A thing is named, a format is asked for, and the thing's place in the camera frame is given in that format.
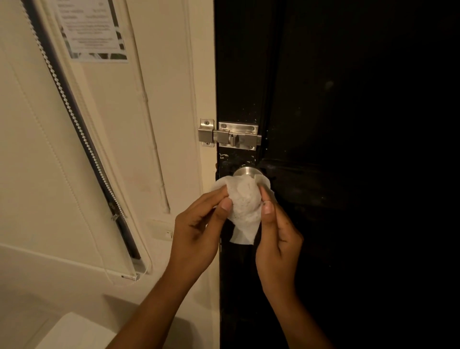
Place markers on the white wall switch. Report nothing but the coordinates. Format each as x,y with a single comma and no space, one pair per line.
160,230

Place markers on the person's right thumb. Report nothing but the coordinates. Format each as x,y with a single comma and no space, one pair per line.
268,224

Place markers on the black door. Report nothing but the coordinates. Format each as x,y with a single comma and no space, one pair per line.
337,172

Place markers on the printed paper notice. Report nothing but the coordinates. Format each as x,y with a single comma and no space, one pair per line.
91,30

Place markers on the person's left thumb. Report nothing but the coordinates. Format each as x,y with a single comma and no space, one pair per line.
219,221

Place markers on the person's left forearm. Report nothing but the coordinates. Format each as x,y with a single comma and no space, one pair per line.
154,312

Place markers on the silver door knob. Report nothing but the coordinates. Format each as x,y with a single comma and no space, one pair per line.
247,171

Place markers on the person's right forearm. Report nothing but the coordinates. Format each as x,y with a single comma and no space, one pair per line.
298,320

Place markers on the white paper tissue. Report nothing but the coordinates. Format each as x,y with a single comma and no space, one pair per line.
246,206

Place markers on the white toilet tank lid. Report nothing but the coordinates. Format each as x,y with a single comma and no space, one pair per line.
75,332

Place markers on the white roller blind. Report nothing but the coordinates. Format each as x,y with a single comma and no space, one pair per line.
54,161

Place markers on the person's right hand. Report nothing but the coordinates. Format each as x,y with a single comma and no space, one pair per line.
278,248

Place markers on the person's left hand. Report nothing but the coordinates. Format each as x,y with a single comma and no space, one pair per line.
194,237

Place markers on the silver slide bolt latch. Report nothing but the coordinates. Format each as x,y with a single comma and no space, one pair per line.
230,135

